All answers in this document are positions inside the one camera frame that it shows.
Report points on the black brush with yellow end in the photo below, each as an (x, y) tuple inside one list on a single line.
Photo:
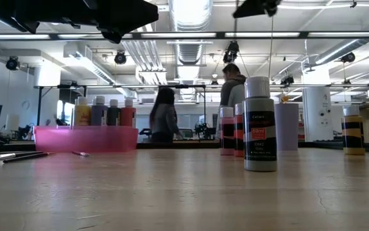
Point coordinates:
[(30, 157)]

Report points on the lavender cup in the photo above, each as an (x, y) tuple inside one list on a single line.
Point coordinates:
[(287, 128)]

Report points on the large purple paint bottle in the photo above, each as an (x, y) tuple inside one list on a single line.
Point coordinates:
[(99, 117)]

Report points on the black brush with silver ferrule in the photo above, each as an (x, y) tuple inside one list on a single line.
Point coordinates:
[(1, 157)]

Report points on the small pink paint bottle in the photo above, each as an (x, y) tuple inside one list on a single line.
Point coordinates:
[(226, 128)]

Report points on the black workstation frame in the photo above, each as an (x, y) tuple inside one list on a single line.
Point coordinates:
[(204, 109), (39, 106)]

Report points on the white box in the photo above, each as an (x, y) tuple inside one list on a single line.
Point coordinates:
[(12, 122)]

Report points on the small grey monitor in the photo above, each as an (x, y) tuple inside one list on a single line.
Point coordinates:
[(186, 133)]

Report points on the large black paint bottle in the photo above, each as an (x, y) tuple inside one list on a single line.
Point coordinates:
[(113, 117)]

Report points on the black background robot arm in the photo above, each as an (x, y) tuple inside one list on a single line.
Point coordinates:
[(203, 130), (144, 132)]

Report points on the large red paint bottle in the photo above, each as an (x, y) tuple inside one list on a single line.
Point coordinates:
[(128, 117)]

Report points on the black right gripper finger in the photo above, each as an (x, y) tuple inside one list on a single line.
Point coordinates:
[(254, 8)]

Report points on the black overhead beam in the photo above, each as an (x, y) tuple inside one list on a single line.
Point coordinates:
[(219, 35)]

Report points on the pink plastic bin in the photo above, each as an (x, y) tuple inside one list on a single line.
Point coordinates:
[(84, 139)]

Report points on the small ochre paint bottle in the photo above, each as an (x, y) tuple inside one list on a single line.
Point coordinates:
[(353, 128)]

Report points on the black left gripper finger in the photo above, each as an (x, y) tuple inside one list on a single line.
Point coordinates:
[(126, 19)]

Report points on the white rectangular air duct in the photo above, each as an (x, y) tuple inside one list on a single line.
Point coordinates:
[(88, 64)]

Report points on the black hanging camera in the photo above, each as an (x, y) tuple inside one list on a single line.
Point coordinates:
[(230, 51), (287, 80)]

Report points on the person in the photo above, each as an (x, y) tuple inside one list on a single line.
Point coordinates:
[(163, 118), (232, 86)]

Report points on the small grey paint bottle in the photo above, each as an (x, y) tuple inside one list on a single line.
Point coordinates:
[(260, 128)]

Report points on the white round pillar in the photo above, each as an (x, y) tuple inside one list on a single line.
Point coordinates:
[(317, 112)]

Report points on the large yellow paint bottle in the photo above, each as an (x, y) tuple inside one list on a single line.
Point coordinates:
[(82, 117)]

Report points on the small orange-red paint bottle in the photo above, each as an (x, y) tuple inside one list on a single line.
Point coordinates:
[(238, 128)]

